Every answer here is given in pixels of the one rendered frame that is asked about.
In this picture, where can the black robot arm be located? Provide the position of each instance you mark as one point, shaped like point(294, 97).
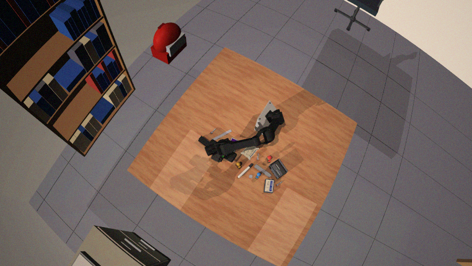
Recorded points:
point(225, 146)

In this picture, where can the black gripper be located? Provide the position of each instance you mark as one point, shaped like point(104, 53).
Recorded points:
point(229, 157)

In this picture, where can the white inspection card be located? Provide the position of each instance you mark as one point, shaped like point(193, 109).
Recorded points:
point(249, 151)

